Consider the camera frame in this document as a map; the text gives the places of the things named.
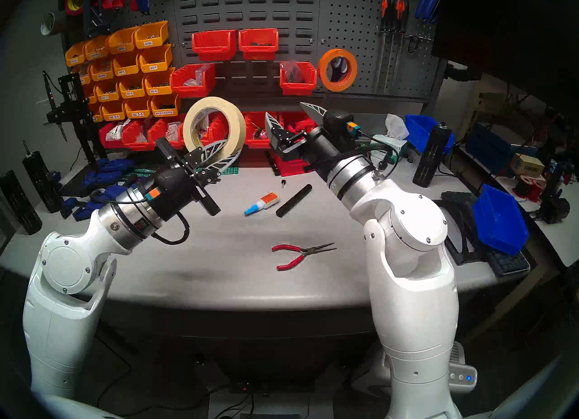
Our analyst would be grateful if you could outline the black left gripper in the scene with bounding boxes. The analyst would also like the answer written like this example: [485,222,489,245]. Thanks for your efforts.
[144,137,241,223]

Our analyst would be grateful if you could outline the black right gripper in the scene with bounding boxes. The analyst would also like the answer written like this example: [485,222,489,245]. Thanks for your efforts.
[265,102,345,173]

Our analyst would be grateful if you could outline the beige masking tape roll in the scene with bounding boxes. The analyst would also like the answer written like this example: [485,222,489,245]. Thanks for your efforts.
[183,97,247,154]

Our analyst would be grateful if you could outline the orange tape roll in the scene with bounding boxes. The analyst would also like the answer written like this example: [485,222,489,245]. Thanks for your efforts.
[318,49,358,92]

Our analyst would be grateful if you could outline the grey metal pegboard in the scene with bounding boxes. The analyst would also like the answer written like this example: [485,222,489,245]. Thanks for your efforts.
[59,0,446,102]

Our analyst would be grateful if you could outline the red parts bin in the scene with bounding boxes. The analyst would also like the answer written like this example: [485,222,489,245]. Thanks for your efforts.
[238,28,280,61]
[274,151,313,177]
[171,64,216,98]
[148,117,187,150]
[279,62,317,96]
[244,112,274,148]
[278,112,317,137]
[192,30,238,61]
[121,120,157,151]
[100,122,132,149]
[210,115,232,145]

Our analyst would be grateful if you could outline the green cutting mat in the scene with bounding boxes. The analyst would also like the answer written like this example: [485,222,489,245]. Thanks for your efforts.
[131,160,239,176]

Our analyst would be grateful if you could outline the bag of black parts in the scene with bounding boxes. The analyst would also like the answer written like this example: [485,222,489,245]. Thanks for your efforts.
[283,60,313,83]

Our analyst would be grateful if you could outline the white glue bottle orange label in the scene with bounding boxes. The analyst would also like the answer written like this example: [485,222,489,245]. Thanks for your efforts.
[244,192,280,217]

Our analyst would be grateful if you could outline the orange bin labelled M4-0.7 HEX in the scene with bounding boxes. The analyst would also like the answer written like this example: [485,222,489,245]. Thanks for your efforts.
[150,93,181,117]

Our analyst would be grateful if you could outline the short black rod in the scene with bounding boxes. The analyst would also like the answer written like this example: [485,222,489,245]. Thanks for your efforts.
[276,184,313,218]

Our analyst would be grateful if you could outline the clear plastic parts bag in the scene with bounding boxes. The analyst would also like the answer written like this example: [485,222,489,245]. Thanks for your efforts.
[183,65,211,87]

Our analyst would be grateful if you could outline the orange bin labelled M3-6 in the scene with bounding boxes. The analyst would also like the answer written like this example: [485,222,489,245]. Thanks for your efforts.
[144,69,176,96]

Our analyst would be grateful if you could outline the orange bin labelled M2.5-5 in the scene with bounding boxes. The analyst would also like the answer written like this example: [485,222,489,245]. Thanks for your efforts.
[124,98,153,119]

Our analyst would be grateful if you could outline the Kimtech tissue box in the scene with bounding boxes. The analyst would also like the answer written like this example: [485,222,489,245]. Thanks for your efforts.
[373,114,411,165]

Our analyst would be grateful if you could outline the white crumpled packet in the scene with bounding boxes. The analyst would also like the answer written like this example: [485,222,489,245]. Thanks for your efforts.
[105,118,132,141]

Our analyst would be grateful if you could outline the orange bin labelled M3-8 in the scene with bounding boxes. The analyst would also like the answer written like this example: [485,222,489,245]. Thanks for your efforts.
[119,74,147,99]

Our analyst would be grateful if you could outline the orange bin labelled M3-4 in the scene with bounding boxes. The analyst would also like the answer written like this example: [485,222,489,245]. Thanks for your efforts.
[139,45,173,74]

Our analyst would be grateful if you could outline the orange bin labelled M2.5-6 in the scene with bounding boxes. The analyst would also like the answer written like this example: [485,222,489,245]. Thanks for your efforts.
[100,101,128,122]

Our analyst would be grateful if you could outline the blue plastic bin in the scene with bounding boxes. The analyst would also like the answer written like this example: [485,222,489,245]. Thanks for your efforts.
[404,115,454,154]
[472,184,529,256]

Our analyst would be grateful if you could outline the orange bin labelled M4-6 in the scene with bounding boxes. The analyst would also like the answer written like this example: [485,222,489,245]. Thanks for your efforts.
[112,50,143,77]

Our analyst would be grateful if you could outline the orange bin labelled M3-12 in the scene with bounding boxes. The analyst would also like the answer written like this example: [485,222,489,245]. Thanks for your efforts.
[95,79,122,103]

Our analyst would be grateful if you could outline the orange bin labelled M3X6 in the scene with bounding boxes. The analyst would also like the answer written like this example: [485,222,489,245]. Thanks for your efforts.
[134,21,169,50]

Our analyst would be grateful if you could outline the black metal stand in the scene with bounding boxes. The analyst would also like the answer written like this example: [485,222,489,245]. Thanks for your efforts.
[45,74,107,165]

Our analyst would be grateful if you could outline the silver tool holder rack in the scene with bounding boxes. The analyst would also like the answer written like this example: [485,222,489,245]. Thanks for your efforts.
[375,26,432,43]

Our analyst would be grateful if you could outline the orange bin labelled M4X4X6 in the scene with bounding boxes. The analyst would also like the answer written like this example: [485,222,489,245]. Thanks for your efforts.
[90,57,116,81]

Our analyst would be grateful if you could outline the orange bin labelled M3X8 BAD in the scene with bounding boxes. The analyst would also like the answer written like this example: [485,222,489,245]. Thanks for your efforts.
[85,36,111,60]

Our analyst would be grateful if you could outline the orange bin labelled M3X5X4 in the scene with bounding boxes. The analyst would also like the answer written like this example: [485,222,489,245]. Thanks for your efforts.
[65,41,90,67]

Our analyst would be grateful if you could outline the dark metal C-clamp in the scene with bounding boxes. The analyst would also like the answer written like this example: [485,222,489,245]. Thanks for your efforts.
[84,0,120,34]

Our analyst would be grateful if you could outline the dark blue storage crate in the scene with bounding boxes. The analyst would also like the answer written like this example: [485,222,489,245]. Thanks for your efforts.
[466,122,534,170]

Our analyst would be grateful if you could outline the black laptop stand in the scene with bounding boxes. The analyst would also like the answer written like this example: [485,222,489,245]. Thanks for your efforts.
[434,192,494,266]

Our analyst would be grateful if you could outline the black monitor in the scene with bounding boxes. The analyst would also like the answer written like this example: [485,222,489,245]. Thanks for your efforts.
[430,0,579,120]

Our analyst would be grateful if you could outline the small cardboard box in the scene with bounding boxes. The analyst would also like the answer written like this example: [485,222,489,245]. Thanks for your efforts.
[510,153,545,179]

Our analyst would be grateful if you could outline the black keyboard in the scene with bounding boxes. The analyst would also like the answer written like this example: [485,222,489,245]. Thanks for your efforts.
[441,191,531,276]

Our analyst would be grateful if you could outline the white air purifier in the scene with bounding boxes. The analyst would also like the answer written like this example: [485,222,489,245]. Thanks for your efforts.
[351,341,478,398]

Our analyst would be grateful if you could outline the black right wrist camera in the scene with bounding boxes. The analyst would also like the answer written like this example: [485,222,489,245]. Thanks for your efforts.
[322,110,361,151]

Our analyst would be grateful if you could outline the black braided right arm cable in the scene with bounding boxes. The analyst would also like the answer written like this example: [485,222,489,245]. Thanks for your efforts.
[312,144,399,173]

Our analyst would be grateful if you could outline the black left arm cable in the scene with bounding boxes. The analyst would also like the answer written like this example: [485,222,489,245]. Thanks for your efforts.
[154,210,190,246]

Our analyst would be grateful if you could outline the thin black camera cable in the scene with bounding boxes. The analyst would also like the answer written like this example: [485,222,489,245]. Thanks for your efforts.
[104,195,151,207]

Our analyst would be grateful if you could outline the red handled needle-nose pliers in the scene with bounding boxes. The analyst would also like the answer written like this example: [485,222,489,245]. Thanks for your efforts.
[271,242,337,271]

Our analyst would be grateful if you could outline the file with orange-black handle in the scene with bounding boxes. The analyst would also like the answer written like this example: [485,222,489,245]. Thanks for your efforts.
[394,0,411,88]
[373,0,392,93]

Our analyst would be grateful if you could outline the grey duct tape roll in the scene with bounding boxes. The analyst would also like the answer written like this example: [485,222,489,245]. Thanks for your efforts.
[40,11,68,37]

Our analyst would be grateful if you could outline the red wire spool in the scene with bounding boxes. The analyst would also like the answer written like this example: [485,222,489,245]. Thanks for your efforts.
[513,175,543,201]

